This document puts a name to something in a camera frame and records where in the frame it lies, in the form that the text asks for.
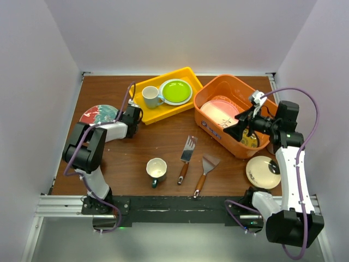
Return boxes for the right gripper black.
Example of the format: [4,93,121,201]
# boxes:
[223,104,279,142]

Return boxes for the yellow patterned plate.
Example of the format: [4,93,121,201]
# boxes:
[240,128,260,148]

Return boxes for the pink and cream plate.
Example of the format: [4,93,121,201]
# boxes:
[200,99,239,128]

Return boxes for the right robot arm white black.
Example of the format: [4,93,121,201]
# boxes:
[224,101,324,248]

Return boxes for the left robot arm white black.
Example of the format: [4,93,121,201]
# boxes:
[62,105,143,215]

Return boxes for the orange plastic dish bin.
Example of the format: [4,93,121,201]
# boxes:
[194,74,272,159]

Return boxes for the light blue mug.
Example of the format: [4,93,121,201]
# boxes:
[142,86,165,109]

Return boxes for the red and teal plate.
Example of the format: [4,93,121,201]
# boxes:
[79,105,118,125]

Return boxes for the beige purple cup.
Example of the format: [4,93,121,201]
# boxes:
[266,143,275,155]

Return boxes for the white scalloped plate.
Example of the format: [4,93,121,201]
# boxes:
[159,79,193,106]

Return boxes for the yellow plastic tray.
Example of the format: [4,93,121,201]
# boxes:
[129,67,203,125]

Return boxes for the lime green plate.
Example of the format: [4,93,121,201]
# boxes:
[162,80,191,103]

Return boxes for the cream plate black mark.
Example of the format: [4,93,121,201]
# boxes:
[246,156,281,189]

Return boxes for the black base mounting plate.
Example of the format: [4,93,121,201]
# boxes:
[81,195,265,233]

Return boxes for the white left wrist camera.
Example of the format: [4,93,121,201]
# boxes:
[128,99,139,108]

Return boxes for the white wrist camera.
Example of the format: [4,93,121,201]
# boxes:
[128,99,139,108]
[249,90,267,118]

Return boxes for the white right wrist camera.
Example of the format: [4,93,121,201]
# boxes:
[249,90,267,118]

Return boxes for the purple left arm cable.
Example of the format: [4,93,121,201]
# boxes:
[63,81,136,234]

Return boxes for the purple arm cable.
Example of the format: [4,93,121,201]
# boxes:
[224,87,320,260]
[63,81,136,234]

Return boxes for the solid spatula wooden handle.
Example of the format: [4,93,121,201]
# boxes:
[193,153,220,199]

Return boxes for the white cup green handle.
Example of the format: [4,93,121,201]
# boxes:
[146,158,167,188]

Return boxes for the slotted spatula wooden handle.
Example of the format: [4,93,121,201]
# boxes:
[177,135,198,186]

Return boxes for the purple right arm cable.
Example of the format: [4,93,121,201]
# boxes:
[224,87,320,260]

